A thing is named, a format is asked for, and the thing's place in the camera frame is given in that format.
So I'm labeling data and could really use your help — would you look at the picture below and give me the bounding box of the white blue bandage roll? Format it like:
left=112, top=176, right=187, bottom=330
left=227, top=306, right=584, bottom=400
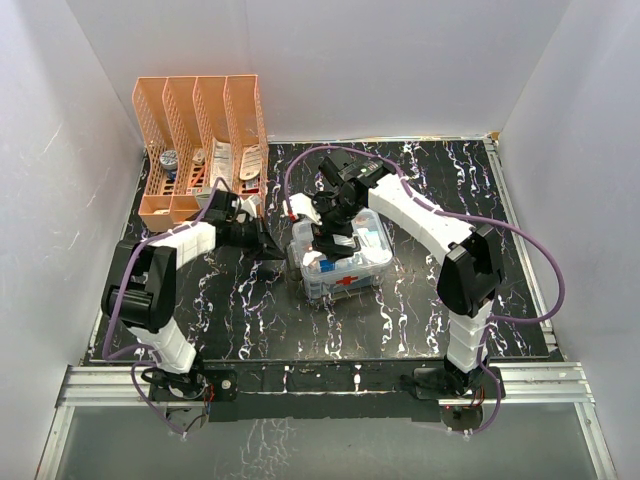
left=318, top=259, right=335, bottom=272

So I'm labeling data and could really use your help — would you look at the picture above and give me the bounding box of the clear plastic storage box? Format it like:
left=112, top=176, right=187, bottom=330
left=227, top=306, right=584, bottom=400
left=286, top=239, right=394, bottom=300

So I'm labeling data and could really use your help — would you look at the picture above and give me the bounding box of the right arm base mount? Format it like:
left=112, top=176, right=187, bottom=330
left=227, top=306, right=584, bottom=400
left=399, top=359, right=506, bottom=430

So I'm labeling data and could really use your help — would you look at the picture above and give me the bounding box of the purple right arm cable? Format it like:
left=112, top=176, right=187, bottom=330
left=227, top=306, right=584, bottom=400
left=282, top=145, right=568, bottom=436

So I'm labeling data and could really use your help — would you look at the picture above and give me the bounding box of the clear plastic box lid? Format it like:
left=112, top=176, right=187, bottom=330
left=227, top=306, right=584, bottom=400
left=290, top=209, right=393, bottom=262

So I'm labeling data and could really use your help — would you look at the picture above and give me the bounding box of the white medicine box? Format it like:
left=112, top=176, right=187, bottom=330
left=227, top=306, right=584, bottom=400
left=193, top=187, right=215, bottom=210

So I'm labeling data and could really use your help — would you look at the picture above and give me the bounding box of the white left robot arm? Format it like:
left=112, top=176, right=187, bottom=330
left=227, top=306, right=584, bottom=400
left=101, top=188, right=285, bottom=399

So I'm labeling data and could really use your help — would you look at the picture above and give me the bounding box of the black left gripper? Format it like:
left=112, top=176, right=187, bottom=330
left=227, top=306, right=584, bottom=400
left=228, top=214, right=286, bottom=262

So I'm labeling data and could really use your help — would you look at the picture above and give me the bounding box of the white paper packet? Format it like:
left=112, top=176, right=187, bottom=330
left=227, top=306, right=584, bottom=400
left=209, top=140, right=233, bottom=190

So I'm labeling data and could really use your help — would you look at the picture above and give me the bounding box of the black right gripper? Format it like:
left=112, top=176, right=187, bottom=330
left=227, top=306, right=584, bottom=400
left=306, top=195, right=363, bottom=263

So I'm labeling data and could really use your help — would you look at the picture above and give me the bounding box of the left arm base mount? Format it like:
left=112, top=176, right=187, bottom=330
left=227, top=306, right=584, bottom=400
left=141, top=365, right=238, bottom=414

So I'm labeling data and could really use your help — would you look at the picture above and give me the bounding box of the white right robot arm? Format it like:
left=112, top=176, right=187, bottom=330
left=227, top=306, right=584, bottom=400
left=311, top=149, right=504, bottom=397

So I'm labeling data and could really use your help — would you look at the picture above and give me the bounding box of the orange plastic file organizer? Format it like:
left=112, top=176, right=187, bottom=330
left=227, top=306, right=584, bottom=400
left=132, top=75, right=269, bottom=232

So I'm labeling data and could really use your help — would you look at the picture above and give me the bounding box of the aluminium frame rail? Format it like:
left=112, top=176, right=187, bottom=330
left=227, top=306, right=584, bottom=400
left=37, top=363, right=617, bottom=479

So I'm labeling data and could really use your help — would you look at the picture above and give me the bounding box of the round blue white tin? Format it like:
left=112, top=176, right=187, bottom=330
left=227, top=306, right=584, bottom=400
left=159, top=149, right=179, bottom=181

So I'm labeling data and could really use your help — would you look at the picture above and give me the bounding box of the beige blister pack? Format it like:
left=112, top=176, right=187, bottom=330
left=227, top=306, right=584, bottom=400
left=239, top=145, right=262, bottom=181

